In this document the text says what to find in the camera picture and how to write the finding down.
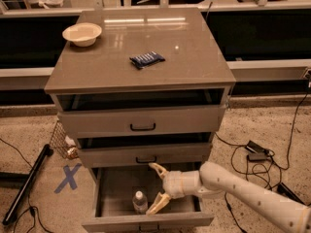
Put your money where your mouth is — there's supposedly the black cable floor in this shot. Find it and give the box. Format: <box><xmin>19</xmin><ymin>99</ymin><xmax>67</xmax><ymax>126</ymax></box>
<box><xmin>214</xmin><ymin>81</ymin><xmax>311</xmax><ymax>233</ymax></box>
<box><xmin>0</xmin><ymin>137</ymin><xmax>54</xmax><ymax>233</ymax></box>

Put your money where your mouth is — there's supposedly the blue tape cross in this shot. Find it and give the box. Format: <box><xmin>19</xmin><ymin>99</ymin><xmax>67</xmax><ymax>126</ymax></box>
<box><xmin>54</xmin><ymin>163</ymin><xmax>82</xmax><ymax>193</ymax></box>

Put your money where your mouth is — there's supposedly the black power adapter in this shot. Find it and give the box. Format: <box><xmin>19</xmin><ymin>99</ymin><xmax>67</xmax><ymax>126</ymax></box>
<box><xmin>245</xmin><ymin>141</ymin><xmax>268</xmax><ymax>161</ymax></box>

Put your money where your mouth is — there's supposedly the blue snack packet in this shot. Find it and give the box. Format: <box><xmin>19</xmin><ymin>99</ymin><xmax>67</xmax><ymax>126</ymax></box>
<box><xmin>130</xmin><ymin>51</ymin><xmax>165</xmax><ymax>70</ymax></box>

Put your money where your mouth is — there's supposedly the wire mesh basket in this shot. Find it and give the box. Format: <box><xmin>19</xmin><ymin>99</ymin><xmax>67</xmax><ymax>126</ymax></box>
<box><xmin>50</xmin><ymin>121</ymin><xmax>78</xmax><ymax>159</ymax></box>

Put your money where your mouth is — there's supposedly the grey middle drawer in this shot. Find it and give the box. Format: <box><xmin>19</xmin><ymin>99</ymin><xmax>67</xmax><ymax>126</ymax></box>
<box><xmin>78</xmin><ymin>132</ymin><xmax>213</xmax><ymax>168</ymax></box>

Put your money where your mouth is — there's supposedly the black top drawer handle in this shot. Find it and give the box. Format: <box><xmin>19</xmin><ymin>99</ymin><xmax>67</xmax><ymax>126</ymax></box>
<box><xmin>129</xmin><ymin>123</ymin><xmax>156</xmax><ymax>132</ymax></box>

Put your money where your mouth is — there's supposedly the clear plastic water bottle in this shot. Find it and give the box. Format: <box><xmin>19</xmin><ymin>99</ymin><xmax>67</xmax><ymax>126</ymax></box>
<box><xmin>132</xmin><ymin>190</ymin><xmax>148</xmax><ymax>215</ymax></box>

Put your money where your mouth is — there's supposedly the grey bottom drawer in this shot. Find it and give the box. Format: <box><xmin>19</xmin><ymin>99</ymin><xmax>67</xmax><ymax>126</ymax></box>
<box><xmin>83</xmin><ymin>165</ymin><xmax>214</xmax><ymax>233</ymax></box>

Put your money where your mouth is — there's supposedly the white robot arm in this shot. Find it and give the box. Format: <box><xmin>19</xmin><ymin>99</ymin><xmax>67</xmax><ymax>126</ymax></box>
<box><xmin>147</xmin><ymin>161</ymin><xmax>311</xmax><ymax>233</ymax></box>

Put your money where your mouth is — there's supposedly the white bowl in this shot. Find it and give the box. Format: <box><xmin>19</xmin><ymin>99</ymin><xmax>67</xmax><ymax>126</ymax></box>
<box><xmin>62</xmin><ymin>22</ymin><xmax>102</xmax><ymax>47</ymax></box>

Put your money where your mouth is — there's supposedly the black cable left floor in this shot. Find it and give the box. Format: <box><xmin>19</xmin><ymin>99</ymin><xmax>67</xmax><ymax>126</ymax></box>
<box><xmin>0</xmin><ymin>137</ymin><xmax>54</xmax><ymax>233</ymax></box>

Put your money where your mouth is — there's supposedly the black right stand leg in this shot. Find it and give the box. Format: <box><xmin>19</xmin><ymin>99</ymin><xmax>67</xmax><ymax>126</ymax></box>
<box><xmin>277</xmin><ymin>183</ymin><xmax>303</xmax><ymax>204</ymax></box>

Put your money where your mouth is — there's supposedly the black middle drawer handle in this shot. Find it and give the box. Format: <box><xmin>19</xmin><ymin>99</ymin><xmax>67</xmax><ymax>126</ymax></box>
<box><xmin>135</xmin><ymin>156</ymin><xmax>157</xmax><ymax>164</ymax></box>

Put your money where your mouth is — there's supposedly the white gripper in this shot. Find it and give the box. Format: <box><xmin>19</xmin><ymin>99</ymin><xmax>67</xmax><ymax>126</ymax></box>
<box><xmin>146</xmin><ymin>162</ymin><xmax>202</xmax><ymax>216</ymax></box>

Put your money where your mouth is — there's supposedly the grey drawer cabinet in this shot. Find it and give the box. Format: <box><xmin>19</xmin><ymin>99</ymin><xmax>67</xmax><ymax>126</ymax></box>
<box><xmin>44</xmin><ymin>7</ymin><xmax>237</xmax><ymax>233</ymax></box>

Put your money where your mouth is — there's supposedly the grey drawer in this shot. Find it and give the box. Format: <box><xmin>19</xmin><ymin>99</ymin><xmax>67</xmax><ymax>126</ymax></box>
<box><xmin>83</xmin><ymin>165</ymin><xmax>214</xmax><ymax>233</ymax></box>
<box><xmin>78</xmin><ymin>132</ymin><xmax>213</xmax><ymax>168</ymax></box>
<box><xmin>55</xmin><ymin>87</ymin><xmax>230</xmax><ymax>135</ymax></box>

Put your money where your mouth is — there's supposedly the black left stand leg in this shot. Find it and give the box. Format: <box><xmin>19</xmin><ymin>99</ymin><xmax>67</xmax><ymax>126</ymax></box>
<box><xmin>2</xmin><ymin>144</ymin><xmax>53</xmax><ymax>226</ymax></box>

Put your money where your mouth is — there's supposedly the black cable right floor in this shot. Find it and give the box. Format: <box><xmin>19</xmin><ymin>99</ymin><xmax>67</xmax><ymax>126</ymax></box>
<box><xmin>214</xmin><ymin>81</ymin><xmax>311</xmax><ymax>233</ymax></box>

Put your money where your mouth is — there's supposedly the grey top drawer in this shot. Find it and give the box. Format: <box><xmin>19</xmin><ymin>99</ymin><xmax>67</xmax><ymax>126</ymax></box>
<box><xmin>55</xmin><ymin>87</ymin><xmax>230</xmax><ymax>135</ymax></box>

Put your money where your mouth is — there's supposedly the black stand leg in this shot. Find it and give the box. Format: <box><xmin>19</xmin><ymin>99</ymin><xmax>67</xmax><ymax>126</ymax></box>
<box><xmin>2</xmin><ymin>144</ymin><xmax>53</xmax><ymax>226</ymax></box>
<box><xmin>277</xmin><ymin>183</ymin><xmax>303</xmax><ymax>204</ymax></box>

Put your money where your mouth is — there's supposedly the black drawer handle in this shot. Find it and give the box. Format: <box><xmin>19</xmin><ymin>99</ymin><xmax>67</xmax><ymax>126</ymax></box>
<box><xmin>135</xmin><ymin>156</ymin><xmax>157</xmax><ymax>164</ymax></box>
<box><xmin>129</xmin><ymin>123</ymin><xmax>156</xmax><ymax>132</ymax></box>

